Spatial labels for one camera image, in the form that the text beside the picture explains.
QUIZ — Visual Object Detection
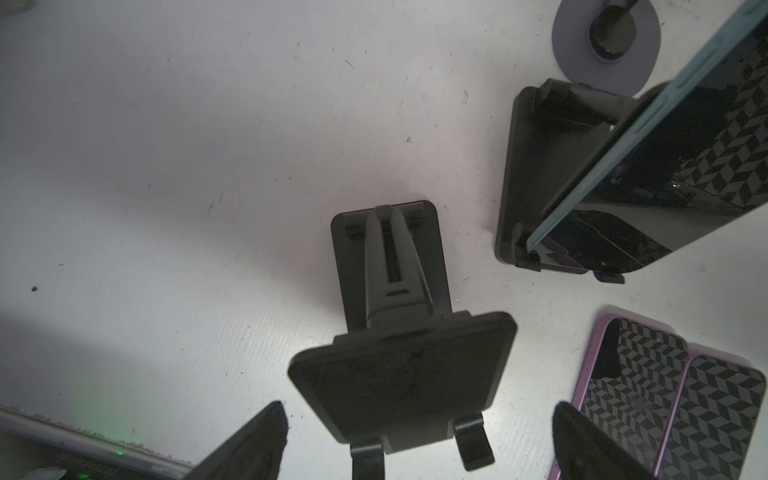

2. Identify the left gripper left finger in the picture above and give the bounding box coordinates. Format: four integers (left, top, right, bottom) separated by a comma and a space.
184, 401, 288, 480

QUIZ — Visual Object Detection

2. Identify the grey stand under back-left phone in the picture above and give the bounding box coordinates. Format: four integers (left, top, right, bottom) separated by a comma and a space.
552, 0, 661, 96

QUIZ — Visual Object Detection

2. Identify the black phone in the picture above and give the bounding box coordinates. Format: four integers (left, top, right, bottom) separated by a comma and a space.
571, 314, 689, 479
525, 1, 767, 281
656, 352, 767, 479

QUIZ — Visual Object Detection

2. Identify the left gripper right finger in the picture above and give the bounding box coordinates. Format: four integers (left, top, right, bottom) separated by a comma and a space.
552, 402, 654, 480

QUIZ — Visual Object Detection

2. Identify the black stand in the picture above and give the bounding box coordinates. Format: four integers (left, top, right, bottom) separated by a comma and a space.
288, 200, 517, 479
494, 79, 650, 275

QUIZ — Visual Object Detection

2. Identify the aluminium front rail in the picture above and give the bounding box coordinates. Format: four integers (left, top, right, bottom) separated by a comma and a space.
1, 406, 194, 479

